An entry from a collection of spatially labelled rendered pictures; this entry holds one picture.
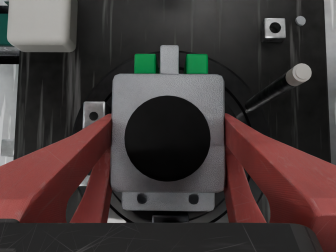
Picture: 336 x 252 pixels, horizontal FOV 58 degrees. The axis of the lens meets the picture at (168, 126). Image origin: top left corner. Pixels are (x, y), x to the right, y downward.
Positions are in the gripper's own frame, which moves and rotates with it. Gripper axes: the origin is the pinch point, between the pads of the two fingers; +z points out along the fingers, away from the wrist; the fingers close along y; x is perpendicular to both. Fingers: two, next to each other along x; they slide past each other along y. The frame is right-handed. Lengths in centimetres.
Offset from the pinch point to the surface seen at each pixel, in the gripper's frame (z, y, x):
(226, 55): 12.5, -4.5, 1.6
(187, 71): 5.2, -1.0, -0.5
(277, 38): 12.4, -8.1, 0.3
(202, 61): 5.5, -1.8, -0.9
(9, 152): 8.0, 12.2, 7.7
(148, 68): 5.3, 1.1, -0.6
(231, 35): 13.5, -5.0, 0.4
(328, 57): 13.2, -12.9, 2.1
